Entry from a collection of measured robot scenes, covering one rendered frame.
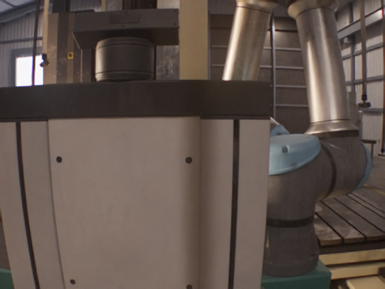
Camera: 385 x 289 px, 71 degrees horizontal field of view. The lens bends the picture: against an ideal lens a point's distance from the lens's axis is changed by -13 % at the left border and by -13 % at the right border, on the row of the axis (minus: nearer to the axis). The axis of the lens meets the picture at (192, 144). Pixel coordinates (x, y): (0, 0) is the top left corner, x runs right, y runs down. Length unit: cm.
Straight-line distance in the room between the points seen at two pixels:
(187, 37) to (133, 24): 206
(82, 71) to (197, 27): 100
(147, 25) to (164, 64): 203
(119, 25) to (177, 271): 31
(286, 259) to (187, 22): 214
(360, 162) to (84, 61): 227
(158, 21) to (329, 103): 38
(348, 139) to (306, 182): 14
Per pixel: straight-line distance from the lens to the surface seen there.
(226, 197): 35
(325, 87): 62
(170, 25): 37
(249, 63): 64
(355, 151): 62
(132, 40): 35
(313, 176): 52
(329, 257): 193
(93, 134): 36
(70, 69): 261
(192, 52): 240
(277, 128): 75
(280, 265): 53
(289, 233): 53
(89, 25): 39
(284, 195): 50
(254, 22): 63
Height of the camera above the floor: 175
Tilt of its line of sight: 6 degrees down
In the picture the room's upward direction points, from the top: straight up
